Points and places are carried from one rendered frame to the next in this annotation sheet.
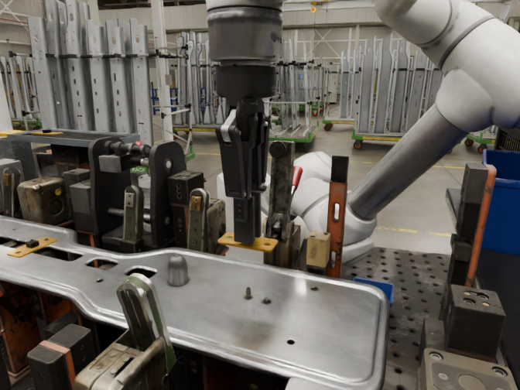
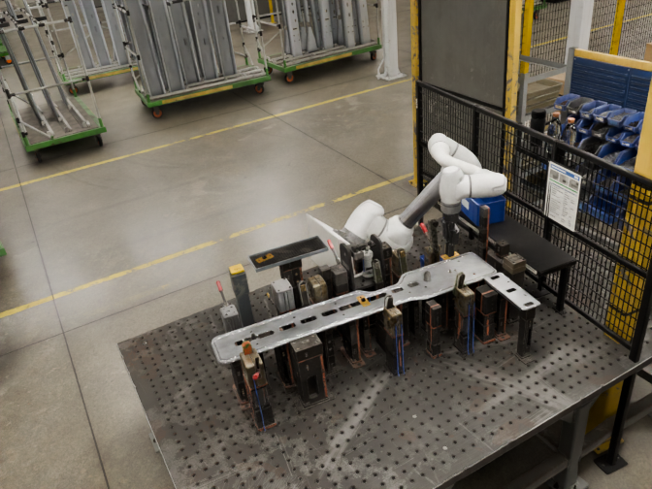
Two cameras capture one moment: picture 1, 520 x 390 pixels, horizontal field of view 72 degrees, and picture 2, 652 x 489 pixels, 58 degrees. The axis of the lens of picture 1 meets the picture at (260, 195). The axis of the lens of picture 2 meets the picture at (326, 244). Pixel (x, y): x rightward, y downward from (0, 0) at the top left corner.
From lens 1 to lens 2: 2.58 m
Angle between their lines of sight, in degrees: 39
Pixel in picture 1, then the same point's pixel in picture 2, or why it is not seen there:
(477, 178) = (486, 211)
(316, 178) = (378, 216)
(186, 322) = (449, 284)
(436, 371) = (508, 259)
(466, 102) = not seen: hidden behind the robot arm
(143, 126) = not seen: outside the picture
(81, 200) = (342, 277)
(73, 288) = (408, 297)
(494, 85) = not seen: hidden behind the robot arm
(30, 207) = (322, 294)
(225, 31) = (455, 208)
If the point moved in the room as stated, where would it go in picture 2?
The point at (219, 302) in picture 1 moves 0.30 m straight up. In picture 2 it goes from (446, 277) to (447, 222)
